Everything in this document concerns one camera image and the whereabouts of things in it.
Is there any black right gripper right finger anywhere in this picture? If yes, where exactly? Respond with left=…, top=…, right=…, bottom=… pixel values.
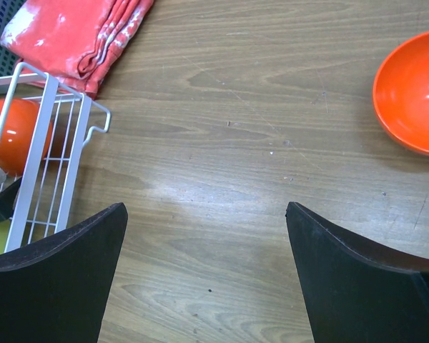
left=286, top=202, right=429, bottom=342

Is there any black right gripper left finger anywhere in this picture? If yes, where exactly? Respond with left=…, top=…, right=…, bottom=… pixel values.
left=0, top=203, right=128, bottom=342

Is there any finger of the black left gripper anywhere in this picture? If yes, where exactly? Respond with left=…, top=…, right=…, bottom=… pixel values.
left=0, top=178, right=21, bottom=223

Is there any orange bowl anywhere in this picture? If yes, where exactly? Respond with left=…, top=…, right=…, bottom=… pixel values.
left=372, top=31, right=429, bottom=156
left=0, top=98, right=53, bottom=177

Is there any orange bowl front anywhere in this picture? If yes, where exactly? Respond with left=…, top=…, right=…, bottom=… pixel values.
left=372, top=31, right=429, bottom=156

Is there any red white tie-dye towel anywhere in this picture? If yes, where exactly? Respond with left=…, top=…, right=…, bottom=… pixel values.
left=0, top=0, right=153, bottom=98

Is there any white wire dish rack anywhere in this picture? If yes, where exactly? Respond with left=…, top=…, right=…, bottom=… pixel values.
left=0, top=62, right=112, bottom=253

